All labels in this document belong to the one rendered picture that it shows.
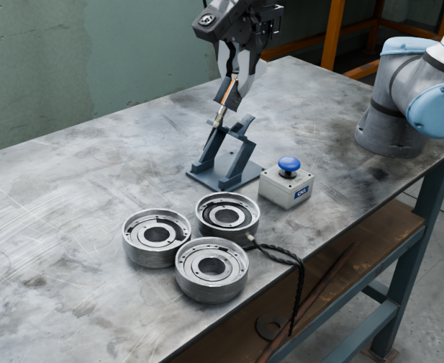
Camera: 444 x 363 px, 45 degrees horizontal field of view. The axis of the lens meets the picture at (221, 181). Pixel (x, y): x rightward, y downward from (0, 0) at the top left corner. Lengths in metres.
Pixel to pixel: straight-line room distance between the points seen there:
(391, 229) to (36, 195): 0.85
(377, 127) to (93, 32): 1.69
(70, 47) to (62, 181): 1.57
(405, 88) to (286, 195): 0.30
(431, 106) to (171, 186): 0.48
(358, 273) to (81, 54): 1.74
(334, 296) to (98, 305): 0.57
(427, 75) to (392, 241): 0.49
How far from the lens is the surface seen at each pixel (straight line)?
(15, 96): 2.48
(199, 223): 0.85
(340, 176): 1.08
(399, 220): 1.45
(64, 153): 1.11
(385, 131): 1.18
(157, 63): 2.88
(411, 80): 1.05
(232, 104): 0.95
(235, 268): 0.78
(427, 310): 2.06
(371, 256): 1.31
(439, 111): 1.02
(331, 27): 2.83
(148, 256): 0.80
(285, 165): 0.95
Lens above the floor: 1.35
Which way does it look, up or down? 33 degrees down
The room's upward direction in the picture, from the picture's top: 4 degrees clockwise
